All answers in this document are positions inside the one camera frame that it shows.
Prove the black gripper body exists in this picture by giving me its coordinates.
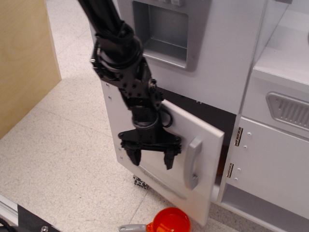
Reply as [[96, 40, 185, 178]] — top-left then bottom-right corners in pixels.
[[118, 121, 182, 154]]

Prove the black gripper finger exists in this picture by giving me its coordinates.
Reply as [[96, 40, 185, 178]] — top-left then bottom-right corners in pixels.
[[126, 149, 141, 166], [164, 150, 178, 170]]

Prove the white low fridge door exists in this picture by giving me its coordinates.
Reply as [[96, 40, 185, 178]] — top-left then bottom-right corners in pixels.
[[100, 82, 225, 227]]

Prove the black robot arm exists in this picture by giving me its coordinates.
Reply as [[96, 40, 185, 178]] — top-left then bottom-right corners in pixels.
[[79, 0, 181, 170]]

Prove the white toy fridge cabinet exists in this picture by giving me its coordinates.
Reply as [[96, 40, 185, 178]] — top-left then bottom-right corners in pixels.
[[101, 0, 273, 212]]

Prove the aluminium extrusion foot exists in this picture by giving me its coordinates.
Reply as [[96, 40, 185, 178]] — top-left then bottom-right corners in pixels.
[[133, 175, 149, 190]]

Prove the white toy oven cabinet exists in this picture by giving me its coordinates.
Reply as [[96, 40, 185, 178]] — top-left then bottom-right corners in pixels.
[[217, 0, 309, 232]]

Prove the white lower cabinet door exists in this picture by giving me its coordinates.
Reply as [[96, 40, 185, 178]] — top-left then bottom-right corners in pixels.
[[226, 117, 309, 218]]

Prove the grey ice dispenser panel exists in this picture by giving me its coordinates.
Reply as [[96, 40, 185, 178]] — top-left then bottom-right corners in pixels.
[[117, 0, 211, 72]]

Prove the grey vent panel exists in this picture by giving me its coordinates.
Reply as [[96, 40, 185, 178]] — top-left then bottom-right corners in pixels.
[[266, 92, 309, 131]]

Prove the light plywood board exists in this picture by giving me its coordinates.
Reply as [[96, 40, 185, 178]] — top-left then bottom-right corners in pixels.
[[0, 0, 61, 137]]

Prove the grey fridge door handle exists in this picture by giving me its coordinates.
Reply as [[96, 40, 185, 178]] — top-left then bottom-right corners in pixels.
[[183, 137, 202, 190]]

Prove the orange measuring cup grey handle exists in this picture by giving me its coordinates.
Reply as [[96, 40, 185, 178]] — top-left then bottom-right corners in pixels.
[[118, 207, 191, 232]]

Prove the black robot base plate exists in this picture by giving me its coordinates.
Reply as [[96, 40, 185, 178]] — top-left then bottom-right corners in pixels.
[[16, 205, 60, 232]]

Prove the aluminium frame rail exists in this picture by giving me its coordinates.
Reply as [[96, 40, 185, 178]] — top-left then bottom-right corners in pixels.
[[0, 194, 18, 226]]

